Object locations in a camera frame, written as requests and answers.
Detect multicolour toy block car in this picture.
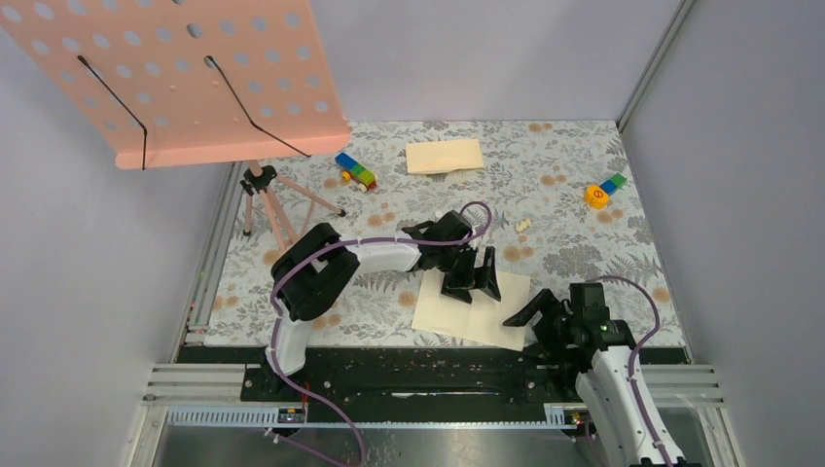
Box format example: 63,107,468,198
335,152,377,193

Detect aluminium frame rail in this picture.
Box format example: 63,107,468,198
128,360,742,467

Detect small cream crumb piece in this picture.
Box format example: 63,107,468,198
515,219,531,233

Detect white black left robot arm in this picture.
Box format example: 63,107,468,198
264,210,501,400

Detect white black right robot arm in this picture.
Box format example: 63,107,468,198
502,279,690,466

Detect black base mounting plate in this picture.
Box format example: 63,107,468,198
175,345,690,425

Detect yellow blue green toy blocks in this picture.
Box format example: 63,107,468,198
584,173,627,209

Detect pink tripod music stand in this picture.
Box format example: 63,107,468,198
1,1,351,249

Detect cream envelope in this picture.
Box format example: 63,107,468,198
405,139,484,175

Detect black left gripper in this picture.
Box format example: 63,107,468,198
436,246,499,305

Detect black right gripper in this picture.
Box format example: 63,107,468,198
502,289,581,367

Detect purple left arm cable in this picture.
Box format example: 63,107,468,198
264,200,493,467

